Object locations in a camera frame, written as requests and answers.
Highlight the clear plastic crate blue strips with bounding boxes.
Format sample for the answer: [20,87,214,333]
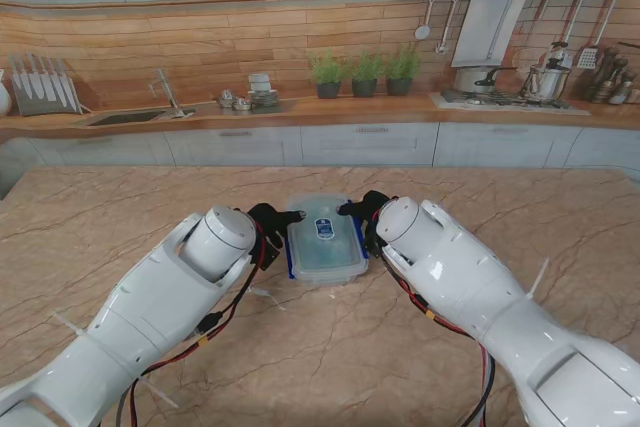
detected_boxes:
[286,199,371,291]

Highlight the red black right arm cable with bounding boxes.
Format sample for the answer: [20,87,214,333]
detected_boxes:
[369,219,499,427]

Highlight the white lower kitchen cabinets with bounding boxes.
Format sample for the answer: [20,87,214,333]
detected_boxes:
[0,121,640,169]

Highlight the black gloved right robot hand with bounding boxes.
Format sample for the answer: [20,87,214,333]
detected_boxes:
[337,190,399,236]

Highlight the small silver bowls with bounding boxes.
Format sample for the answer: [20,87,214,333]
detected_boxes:
[215,88,253,112]

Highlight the hanging steel utensil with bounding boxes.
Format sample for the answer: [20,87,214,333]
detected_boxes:
[433,0,459,55]

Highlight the small white plastic scrap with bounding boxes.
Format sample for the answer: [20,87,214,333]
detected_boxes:
[251,288,287,312]

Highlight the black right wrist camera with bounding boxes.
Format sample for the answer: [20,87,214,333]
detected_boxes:
[363,224,389,261]

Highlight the red black arm cable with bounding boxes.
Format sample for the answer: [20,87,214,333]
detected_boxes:
[114,231,269,427]
[369,219,499,427]

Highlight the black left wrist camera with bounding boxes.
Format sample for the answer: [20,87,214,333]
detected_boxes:
[254,234,282,272]

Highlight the clear plastic crate lid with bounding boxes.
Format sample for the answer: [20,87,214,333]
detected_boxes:
[285,191,370,282]

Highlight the white jug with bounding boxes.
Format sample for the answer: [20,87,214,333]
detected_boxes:
[0,69,13,117]

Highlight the hanging steel grater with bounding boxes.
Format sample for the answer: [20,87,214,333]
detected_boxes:
[577,46,601,70]

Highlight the red black left arm cable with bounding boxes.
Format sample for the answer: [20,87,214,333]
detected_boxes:
[114,231,269,427]

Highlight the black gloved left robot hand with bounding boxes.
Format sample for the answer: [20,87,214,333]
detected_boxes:
[247,202,307,250]

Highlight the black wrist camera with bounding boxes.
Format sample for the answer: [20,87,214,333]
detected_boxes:
[363,224,389,261]
[254,234,282,272]

